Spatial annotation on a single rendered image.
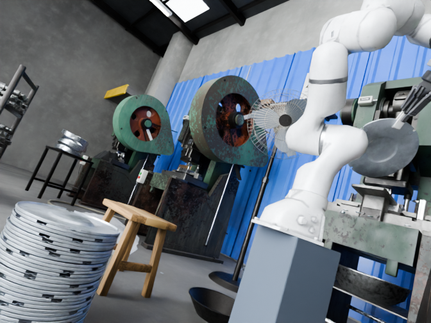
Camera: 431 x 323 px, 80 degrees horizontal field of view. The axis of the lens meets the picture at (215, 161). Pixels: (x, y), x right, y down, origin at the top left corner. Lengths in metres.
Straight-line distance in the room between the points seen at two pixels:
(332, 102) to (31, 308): 0.95
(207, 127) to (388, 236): 1.52
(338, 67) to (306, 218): 0.43
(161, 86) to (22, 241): 5.69
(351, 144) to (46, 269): 0.88
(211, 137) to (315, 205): 1.57
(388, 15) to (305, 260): 0.66
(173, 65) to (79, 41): 2.35
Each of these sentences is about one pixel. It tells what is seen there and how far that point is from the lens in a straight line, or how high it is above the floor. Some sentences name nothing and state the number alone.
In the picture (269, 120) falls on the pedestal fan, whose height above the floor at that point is 1.28.
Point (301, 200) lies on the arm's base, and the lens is 0.81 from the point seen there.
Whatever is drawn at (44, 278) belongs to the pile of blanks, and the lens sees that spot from 0.81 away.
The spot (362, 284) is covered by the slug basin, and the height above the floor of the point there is 0.36.
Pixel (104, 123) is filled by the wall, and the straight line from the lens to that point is 7.39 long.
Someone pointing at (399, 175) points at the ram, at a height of 0.92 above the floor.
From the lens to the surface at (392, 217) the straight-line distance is 1.45.
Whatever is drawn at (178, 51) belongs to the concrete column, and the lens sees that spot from 6.74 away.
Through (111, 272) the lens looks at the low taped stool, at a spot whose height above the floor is 0.09.
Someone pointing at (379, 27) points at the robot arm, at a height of 1.00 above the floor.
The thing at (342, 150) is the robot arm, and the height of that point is 0.74.
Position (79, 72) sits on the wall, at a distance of 7.38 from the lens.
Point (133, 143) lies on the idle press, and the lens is 3.77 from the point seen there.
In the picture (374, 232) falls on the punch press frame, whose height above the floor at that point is 0.59.
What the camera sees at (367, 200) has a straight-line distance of 1.45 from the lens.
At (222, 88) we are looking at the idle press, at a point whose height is 1.50.
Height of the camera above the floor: 0.43
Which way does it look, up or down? 11 degrees up
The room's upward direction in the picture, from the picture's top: 20 degrees clockwise
